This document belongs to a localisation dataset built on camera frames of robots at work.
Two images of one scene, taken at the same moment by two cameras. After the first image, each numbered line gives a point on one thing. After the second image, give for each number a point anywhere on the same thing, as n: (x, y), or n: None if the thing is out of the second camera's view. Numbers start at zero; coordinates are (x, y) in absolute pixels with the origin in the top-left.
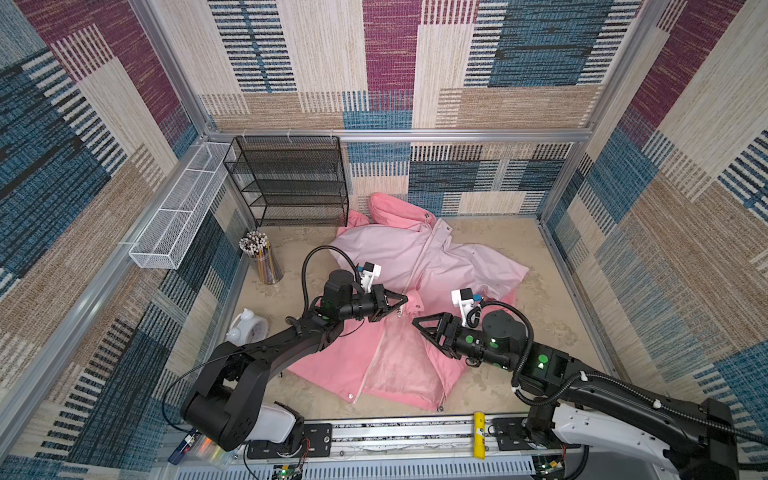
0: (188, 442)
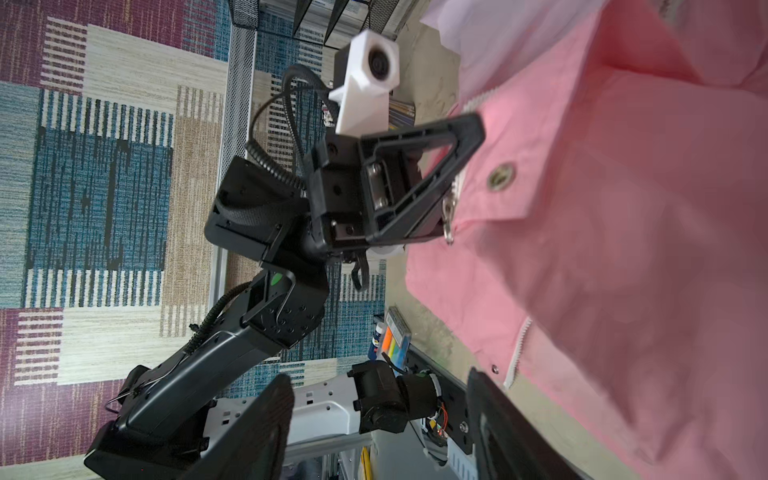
0: (375, 341)
